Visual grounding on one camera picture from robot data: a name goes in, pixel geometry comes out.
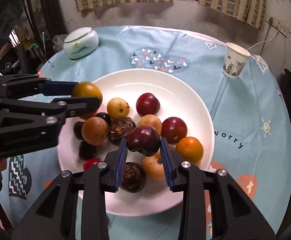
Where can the printed paper cup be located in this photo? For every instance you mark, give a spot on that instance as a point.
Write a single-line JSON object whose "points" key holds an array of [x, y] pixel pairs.
{"points": [[235, 60]]}

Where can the brown textured fruit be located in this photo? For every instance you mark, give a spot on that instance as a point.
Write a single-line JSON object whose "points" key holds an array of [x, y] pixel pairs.
{"points": [[119, 130], [133, 177]]}

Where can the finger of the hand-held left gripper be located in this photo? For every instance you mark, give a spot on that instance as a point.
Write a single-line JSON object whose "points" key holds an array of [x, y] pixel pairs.
{"points": [[80, 106], [58, 87]]}

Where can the white plate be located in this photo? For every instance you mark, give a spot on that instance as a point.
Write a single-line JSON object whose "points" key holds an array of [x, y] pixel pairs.
{"points": [[135, 85]]}

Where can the pale yellow fruit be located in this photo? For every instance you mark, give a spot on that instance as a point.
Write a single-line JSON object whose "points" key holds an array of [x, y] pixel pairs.
{"points": [[118, 108]]}

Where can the tan round fruit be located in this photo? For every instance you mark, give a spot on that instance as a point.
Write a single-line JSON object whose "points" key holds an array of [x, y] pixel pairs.
{"points": [[94, 131]]}

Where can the clear plastic bag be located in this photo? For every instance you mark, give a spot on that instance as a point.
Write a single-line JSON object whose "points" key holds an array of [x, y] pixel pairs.
{"points": [[59, 42]]}

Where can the red cherry tomato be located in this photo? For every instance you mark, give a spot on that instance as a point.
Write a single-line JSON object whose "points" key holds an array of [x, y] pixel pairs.
{"points": [[91, 163]]}

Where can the orange yellow tomato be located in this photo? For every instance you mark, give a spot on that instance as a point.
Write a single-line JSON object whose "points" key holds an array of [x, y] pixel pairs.
{"points": [[189, 150]]}

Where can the white wall socket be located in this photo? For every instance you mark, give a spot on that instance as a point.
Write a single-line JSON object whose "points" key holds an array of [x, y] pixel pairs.
{"points": [[283, 26]]}

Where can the tan fruit with hole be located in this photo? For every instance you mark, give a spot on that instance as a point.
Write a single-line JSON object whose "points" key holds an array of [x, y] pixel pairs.
{"points": [[149, 122]]}

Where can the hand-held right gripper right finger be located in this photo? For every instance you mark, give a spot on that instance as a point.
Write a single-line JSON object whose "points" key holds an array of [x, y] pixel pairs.
{"points": [[166, 165]]}

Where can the dark wooden cabinet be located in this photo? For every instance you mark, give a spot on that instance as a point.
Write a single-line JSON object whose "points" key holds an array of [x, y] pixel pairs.
{"points": [[45, 15]]}

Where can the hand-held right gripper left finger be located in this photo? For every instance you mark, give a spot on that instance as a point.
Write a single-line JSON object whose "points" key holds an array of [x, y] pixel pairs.
{"points": [[121, 162]]}

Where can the pale green lidded ceramic jar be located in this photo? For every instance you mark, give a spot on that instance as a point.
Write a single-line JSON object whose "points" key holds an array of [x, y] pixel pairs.
{"points": [[81, 43]]}

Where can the blue printed tablecloth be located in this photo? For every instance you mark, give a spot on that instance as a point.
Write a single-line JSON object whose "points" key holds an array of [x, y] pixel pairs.
{"points": [[198, 62]]}

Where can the yellow green tomato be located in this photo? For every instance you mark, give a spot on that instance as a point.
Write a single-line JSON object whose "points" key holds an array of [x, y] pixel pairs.
{"points": [[86, 90]]}

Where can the beige striped fruit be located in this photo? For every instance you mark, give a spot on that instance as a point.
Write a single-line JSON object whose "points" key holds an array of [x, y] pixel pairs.
{"points": [[151, 169]]}

